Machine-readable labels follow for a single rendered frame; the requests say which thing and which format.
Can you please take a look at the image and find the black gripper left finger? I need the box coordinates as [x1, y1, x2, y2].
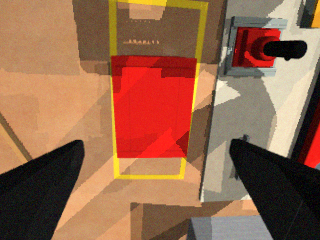
[0, 140, 85, 240]

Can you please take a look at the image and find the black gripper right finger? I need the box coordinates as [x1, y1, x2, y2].
[229, 139, 320, 240]

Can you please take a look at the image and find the dark flat bar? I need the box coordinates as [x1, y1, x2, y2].
[0, 114, 32, 164]

